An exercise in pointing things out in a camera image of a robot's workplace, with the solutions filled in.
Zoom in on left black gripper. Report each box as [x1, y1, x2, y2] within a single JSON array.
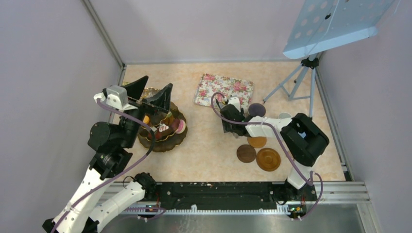
[[120, 75, 174, 147]]

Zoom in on round biscuit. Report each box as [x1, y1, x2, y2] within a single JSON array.
[[142, 116, 150, 125]]

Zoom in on dark wooden coaster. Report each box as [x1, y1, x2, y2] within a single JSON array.
[[236, 145, 257, 163]]

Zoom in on pink frosted donut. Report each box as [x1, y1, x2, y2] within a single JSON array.
[[175, 119, 186, 134]]

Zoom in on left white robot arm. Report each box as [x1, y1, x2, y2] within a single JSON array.
[[42, 76, 173, 233]]

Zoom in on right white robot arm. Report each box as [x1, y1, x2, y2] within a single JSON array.
[[218, 104, 329, 200]]

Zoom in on light wooden coaster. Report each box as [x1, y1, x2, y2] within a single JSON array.
[[247, 137, 267, 148]]

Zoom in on floral serving tray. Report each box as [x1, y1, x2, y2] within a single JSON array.
[[193, 73, 254, 109]]

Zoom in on pink small cup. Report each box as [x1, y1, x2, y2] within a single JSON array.
[[278, 112, 292, 119]]

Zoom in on brown wooden lid coaster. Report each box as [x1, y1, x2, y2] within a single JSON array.
[[256, 148, 281, 172]]

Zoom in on grey tripod stand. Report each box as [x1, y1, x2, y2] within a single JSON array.
[[262, 54, 319, 118]]

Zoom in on blue perforated stand tray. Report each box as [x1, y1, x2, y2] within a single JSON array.
[[283, 0, 395, 59]]

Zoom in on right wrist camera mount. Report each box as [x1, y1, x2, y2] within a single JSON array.
[[227, 97, 241, 112]]

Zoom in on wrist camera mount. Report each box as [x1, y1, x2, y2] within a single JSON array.
[[227, 97, 241, 112], [93, 85, 137, 111]]

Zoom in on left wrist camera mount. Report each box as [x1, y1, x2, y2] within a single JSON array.
[[93, 85, 137, 111]]

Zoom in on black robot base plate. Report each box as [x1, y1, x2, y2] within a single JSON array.
[[140, 182, 318, 211]]

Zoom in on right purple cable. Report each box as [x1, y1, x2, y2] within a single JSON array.
[[210, 92, 324, 221]]

